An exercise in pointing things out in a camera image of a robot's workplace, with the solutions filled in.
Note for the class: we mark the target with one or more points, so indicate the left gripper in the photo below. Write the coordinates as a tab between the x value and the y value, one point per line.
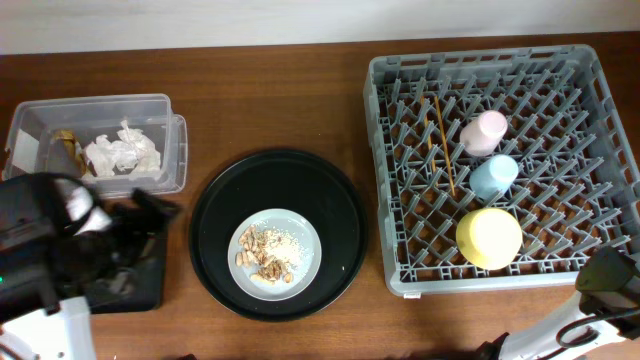
128	230

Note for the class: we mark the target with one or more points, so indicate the small white napkin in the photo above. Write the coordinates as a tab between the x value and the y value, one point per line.
103	155

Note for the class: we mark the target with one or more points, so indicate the large white napkin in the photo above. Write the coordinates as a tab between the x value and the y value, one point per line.
135	151

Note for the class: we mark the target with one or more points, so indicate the gold foil wrapper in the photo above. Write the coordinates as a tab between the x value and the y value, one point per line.
67	155

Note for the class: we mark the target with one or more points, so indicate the grey plate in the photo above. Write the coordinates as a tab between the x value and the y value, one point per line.
302	230

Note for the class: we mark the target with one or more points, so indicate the wooden chopstick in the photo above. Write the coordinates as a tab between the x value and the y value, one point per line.
445	146
429	139

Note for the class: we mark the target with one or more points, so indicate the yellow bowl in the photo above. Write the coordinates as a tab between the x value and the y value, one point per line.
489	238

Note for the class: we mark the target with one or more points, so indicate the pink cup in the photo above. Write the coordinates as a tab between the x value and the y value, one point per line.
483	134

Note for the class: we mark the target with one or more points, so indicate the blue cup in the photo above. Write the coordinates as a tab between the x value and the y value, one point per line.
496	175

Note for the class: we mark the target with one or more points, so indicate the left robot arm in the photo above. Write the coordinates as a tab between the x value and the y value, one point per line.
65	334

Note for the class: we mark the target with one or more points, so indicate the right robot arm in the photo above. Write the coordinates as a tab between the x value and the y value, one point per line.
603	310

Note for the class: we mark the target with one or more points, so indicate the clear plastic waste bin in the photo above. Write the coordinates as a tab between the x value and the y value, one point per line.
34	122

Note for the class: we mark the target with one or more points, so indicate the grey dishwasher rack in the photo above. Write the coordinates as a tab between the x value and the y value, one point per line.
577	189

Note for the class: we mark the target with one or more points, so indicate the black rectangular tray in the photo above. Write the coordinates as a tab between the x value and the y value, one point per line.
130	254

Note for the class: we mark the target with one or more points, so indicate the round black serving tray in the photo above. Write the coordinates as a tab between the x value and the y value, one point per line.
292	180

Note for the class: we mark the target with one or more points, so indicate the peanut shells and rice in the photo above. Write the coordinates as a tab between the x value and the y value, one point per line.
275	254

